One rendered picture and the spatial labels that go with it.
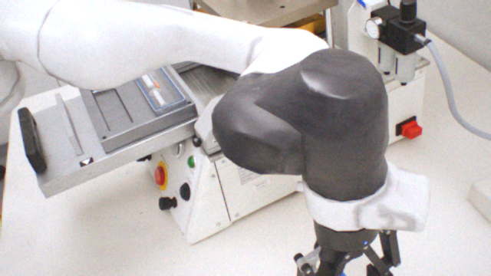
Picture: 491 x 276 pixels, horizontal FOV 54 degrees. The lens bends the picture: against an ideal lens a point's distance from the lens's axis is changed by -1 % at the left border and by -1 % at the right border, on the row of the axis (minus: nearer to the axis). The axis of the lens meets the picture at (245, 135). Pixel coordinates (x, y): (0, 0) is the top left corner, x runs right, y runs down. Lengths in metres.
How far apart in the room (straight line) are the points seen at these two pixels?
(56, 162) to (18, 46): 0.28
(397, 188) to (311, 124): 0.13
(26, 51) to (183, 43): 0.18
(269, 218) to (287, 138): 0.49
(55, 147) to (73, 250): 0.23
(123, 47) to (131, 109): 0.29
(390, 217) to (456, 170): 0.52
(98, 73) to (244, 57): 0.17
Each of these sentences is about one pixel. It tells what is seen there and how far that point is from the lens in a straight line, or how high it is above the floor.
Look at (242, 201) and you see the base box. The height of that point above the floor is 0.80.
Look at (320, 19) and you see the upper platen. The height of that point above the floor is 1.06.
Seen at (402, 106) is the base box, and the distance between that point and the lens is 1.00.
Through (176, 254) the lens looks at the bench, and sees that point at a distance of 0.91.
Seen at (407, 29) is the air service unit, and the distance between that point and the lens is 0.76.
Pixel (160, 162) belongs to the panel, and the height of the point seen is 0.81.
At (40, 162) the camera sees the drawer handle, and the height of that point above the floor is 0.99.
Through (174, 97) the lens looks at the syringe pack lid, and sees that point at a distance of 0.82.
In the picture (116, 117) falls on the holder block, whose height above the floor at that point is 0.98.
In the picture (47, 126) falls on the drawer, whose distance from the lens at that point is 0.94.
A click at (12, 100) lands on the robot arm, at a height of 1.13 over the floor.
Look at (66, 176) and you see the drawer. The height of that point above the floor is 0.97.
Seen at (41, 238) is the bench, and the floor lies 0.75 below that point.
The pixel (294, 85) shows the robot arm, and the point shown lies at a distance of 0.44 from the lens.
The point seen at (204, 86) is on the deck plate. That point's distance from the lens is 0.97.
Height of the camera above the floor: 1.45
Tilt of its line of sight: 39 degrees down
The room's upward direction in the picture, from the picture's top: 12 degrees counter-clockwise
